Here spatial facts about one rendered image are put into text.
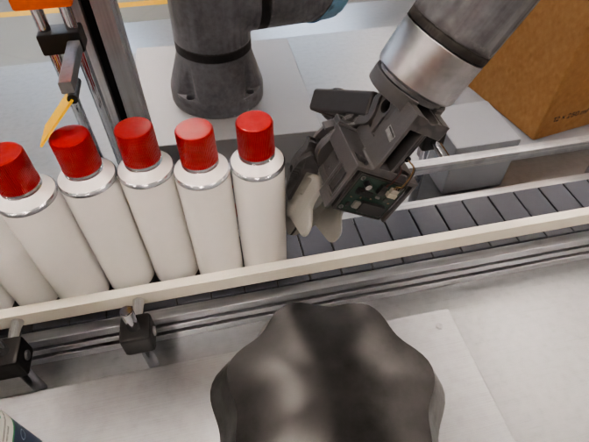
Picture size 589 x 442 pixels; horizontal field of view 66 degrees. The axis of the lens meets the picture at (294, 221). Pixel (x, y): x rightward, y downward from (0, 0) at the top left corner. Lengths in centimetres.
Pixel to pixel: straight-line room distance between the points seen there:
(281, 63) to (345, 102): 43
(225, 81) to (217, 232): 32
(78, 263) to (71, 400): 13
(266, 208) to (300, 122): 32
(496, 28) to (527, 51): 46
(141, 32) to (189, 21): 51
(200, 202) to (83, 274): 15
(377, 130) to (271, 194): 11
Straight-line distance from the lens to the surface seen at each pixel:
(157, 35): 116
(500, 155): 61
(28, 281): 54
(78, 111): 50
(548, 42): 81
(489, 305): 62
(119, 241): 48
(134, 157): 42
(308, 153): 44
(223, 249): 48
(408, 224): 60
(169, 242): 48
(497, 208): 66
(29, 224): 45
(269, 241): 48
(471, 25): 37
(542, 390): 59
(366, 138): 42
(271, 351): 16
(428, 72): 38
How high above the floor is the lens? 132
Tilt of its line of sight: 48 degrees down
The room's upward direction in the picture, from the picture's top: straight up
